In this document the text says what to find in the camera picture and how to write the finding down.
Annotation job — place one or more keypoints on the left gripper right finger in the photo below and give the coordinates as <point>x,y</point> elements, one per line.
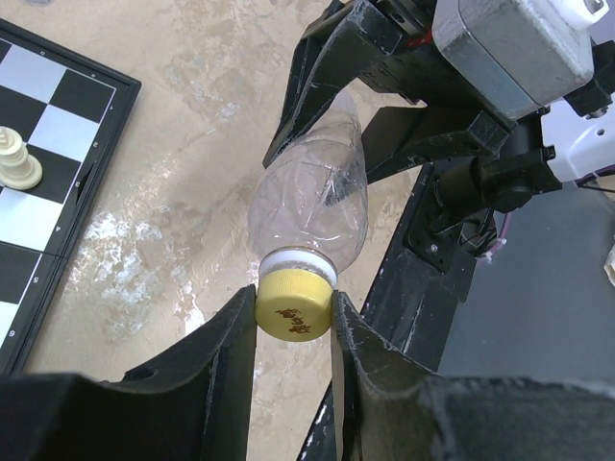
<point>514,418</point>

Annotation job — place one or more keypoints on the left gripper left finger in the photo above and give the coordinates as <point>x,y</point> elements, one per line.
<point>190,402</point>

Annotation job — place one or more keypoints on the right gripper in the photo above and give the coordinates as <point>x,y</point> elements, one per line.
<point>389,46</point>

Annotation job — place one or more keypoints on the yellow cap clear bottle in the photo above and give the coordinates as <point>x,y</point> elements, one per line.
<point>310,208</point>

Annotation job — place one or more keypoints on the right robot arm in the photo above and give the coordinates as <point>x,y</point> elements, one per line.
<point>558,143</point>

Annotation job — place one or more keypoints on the white chess piece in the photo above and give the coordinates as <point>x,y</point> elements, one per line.
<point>19,169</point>

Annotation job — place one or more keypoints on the black white chessboard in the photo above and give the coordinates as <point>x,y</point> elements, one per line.
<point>71,112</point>

